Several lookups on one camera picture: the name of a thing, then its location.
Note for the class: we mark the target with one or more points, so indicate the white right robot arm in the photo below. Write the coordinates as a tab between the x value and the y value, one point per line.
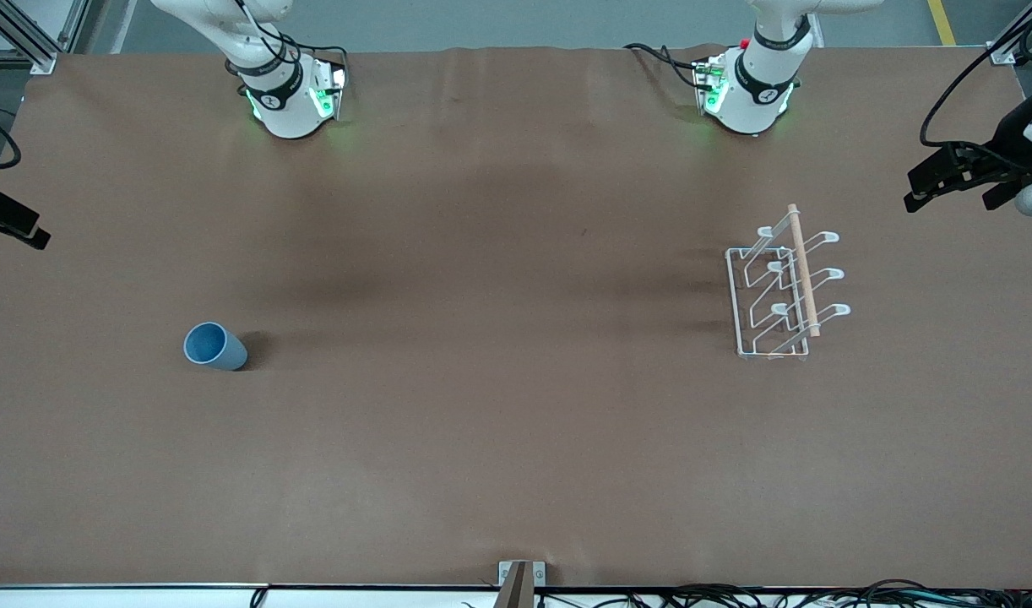
284	110

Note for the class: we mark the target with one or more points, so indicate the brown table cover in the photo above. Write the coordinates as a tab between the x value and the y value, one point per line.
516	422

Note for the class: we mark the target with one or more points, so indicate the brown camera mount bar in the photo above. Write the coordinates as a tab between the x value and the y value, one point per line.
516	591

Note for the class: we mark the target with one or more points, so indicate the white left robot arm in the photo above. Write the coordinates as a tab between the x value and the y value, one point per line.
748	105

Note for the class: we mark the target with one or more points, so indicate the aluminium frame post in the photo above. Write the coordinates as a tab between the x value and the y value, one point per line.
1002	55
35	52

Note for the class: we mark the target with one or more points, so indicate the grey metal bracket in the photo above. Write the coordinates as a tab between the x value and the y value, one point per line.
537	574

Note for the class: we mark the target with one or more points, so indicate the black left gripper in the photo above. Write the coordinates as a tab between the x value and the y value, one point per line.
1007	135

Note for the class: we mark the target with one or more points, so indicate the white table edge rail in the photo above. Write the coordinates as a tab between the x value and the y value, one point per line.
102	599

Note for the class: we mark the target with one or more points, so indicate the blue plastic cup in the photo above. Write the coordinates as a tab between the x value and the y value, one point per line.
229	355

